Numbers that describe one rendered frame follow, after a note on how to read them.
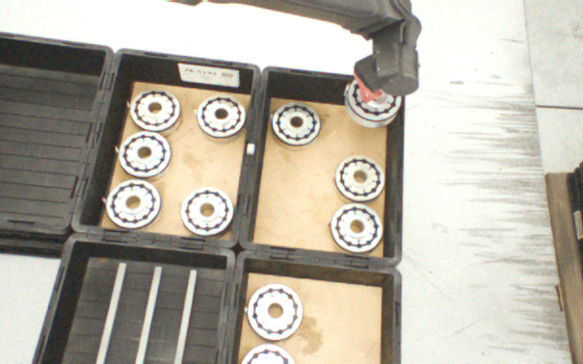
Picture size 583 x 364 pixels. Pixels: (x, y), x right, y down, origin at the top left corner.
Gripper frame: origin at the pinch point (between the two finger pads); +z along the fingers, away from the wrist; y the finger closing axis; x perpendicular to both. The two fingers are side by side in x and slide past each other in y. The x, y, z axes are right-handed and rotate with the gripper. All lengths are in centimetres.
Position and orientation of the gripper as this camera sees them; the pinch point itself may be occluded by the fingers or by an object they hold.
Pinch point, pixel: (376, 92)
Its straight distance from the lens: 112.8
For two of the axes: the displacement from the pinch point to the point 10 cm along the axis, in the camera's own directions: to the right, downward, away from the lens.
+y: 8.5, -4.5, 2.7
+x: -5.2, -8.0, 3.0
